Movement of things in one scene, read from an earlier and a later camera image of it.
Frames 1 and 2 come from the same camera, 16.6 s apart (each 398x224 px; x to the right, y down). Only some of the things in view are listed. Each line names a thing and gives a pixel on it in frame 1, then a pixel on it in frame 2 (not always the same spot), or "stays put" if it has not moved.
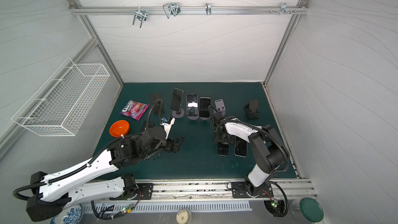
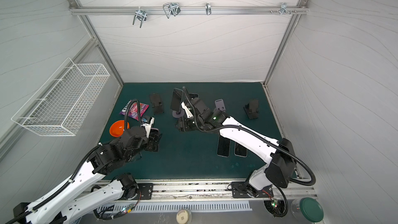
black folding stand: x=252 y=109 stays put
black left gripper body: x=169 y=148 -> x=152 y=144
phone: x=241 y=147 stays put
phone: x=223 y=149 stays put
